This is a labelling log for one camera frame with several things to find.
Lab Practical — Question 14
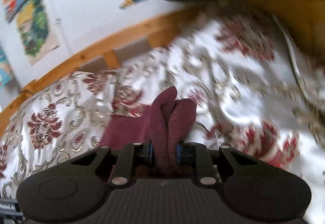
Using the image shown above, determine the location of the maroon long-sleeve sweater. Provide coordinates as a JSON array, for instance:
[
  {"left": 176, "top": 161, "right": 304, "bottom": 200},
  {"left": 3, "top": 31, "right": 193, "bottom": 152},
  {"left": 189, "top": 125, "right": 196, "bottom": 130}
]
[{"left": 100, "top": 87, "right": 197, "bottom": 175}]

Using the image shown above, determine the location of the white floral satin bedspread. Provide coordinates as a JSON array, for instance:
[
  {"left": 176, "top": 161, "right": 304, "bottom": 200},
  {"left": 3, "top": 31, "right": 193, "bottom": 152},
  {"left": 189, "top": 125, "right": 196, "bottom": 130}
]
[{"left": 1, "top": 11, "right": 324, "bottom": 223}]

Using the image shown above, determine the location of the wooden bed frame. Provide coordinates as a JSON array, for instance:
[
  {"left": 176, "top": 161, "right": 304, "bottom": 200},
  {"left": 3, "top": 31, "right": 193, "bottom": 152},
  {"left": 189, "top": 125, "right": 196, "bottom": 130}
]
[{"left": 1, "top": 0, "right": 324, "bottom": 133}]

